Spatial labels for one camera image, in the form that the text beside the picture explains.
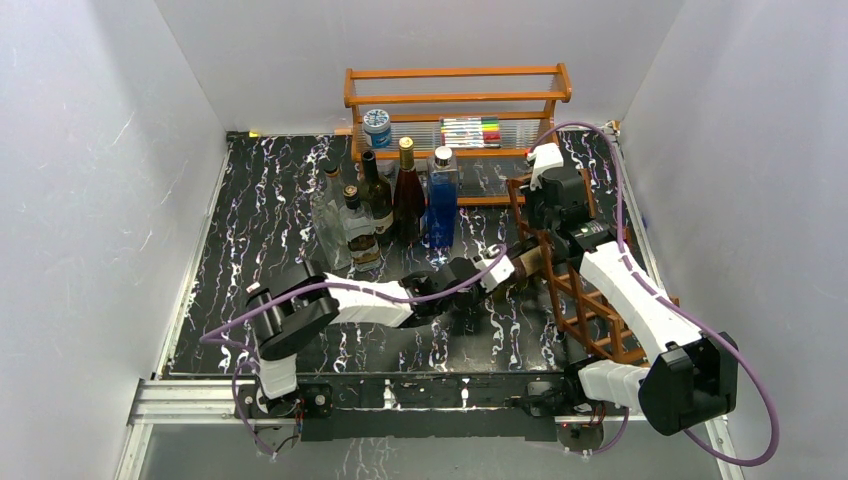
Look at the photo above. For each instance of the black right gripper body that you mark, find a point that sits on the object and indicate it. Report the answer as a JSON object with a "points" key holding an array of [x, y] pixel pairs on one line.
{"points": [[539, 217]]}

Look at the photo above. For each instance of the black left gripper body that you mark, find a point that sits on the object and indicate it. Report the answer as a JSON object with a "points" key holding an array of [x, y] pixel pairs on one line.
{"points": [[473, 294]]}

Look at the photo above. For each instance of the silver capped wine bottle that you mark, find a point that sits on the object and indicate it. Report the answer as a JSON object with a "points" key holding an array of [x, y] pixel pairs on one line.
{"points": [[528, 263]]}

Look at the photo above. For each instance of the blue glass bottle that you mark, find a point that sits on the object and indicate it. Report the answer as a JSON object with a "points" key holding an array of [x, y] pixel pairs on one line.
{"points": [[442, 192]]}

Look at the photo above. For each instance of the gold foil wine bottle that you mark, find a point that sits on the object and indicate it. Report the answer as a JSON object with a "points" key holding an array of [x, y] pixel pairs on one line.
{"points": [[409, 198]]}

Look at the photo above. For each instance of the dark bottle rack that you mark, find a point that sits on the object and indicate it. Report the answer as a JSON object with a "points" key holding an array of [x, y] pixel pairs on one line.
{"points": [[360, 232]]}

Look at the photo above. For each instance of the dark green wine bottle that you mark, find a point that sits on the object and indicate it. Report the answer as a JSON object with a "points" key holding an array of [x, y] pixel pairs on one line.
{"points": [[375, 190]]}

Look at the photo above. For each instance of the clear glass bottle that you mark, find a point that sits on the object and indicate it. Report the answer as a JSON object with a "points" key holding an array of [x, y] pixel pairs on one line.
{"points": [[334, 186]]}

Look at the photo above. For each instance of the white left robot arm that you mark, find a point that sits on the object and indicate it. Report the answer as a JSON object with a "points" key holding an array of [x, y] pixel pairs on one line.
{"points": [[303, 303]]}

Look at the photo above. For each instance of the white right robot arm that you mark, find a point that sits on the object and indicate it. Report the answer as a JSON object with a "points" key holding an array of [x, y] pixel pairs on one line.
{"points": [[691, 377]]}

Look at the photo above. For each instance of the orange wooden shelf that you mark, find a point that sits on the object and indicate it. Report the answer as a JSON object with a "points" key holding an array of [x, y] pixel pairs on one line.
{"points": [[523, 99]]}

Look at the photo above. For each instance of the marker pen set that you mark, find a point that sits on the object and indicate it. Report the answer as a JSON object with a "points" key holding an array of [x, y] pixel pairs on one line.
{"points": [[480, 132]]}

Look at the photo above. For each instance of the blue lidded jar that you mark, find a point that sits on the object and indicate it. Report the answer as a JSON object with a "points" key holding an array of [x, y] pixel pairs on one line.
{"points": [[376, 124]]}

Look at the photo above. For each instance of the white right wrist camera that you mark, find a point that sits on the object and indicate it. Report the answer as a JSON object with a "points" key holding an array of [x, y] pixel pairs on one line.
{"points": [[541, 159]]}

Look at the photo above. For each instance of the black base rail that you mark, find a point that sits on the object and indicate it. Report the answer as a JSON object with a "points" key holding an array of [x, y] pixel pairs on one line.
{"points": [[325, 407]]}

